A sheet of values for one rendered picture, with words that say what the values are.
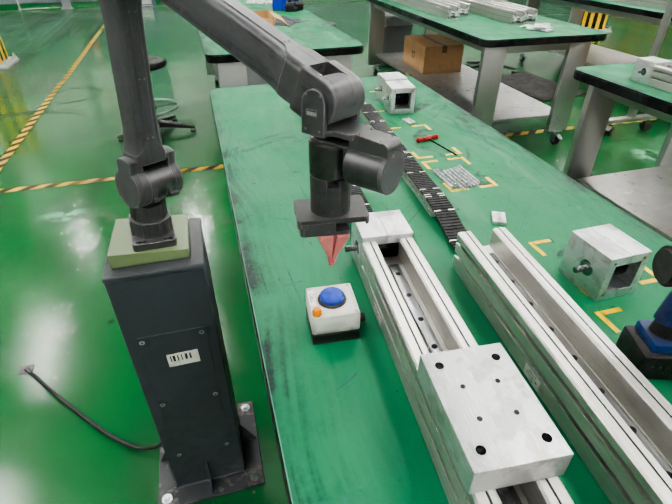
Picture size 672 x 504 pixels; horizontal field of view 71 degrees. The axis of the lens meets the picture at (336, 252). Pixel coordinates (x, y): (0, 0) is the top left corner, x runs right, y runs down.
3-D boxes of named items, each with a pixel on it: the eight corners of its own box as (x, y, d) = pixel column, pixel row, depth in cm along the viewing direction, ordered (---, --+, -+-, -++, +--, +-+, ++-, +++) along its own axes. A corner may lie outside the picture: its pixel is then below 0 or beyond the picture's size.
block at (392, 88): (377, 106, 180) (378, 81, 175) (406, 105, 182) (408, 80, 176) (383, 115, 172) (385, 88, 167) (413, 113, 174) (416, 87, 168)
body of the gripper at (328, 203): (369, 227, 67) (371, 179, 62) (298, 233, 65) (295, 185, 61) (360, 205, 72) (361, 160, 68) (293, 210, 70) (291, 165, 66)
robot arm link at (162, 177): (154, 198, 100) (131, 206, 97) (146, 153, 95) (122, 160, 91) (182, 212, 96) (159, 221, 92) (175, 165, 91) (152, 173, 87)
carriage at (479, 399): (414, 389, 63) (419, 354, 59) (490, 377, 65) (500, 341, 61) (463, 508, 50) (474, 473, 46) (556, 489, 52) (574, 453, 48)
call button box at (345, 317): (306, 313, 84) (304, 286, 80) (358, 306, 85) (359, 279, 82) (312, 345, 77) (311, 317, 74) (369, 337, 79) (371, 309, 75)
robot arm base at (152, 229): (128, 224, 103) (132, 252, 94) (121, 191, 99) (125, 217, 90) (170, 219, 107) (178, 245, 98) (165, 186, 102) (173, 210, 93)
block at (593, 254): (548, 272, 94) (561, 232, 88) (594, 262, 96) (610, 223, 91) (584, 304, 86) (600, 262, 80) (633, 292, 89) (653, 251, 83)
